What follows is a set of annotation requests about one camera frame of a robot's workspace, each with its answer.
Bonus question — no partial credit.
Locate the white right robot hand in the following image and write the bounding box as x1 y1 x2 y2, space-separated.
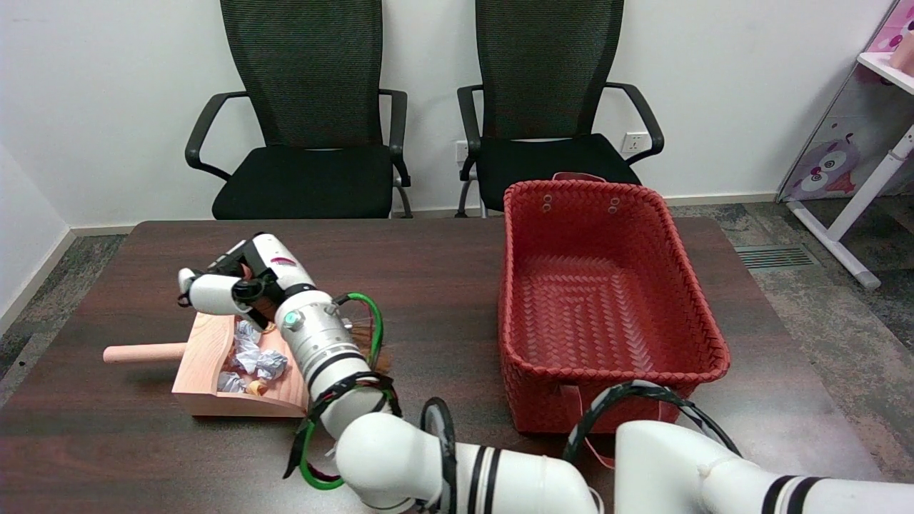
177 232 319 333

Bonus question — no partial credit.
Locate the black mesh office chair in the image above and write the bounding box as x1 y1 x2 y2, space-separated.
185 0 413 220
457 0 665 218

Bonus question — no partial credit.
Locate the wooden dustpan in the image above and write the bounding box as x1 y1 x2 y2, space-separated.
103 307 315 419

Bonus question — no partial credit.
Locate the red woven basket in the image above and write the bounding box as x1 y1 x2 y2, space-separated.
498 171 730 468

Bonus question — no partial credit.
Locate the pink white shelf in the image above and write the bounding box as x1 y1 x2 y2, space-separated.
857 0 914 94

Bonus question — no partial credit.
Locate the green cable loop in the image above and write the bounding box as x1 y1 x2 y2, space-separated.
298 293 385 491

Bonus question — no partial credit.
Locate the white desk leg frame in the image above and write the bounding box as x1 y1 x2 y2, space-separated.
788 125 914 290

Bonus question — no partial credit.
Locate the brown whisk broom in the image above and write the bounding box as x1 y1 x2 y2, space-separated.
239 261 392 376

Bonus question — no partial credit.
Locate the floor vent grille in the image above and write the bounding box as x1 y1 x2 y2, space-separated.
734 245 818 270

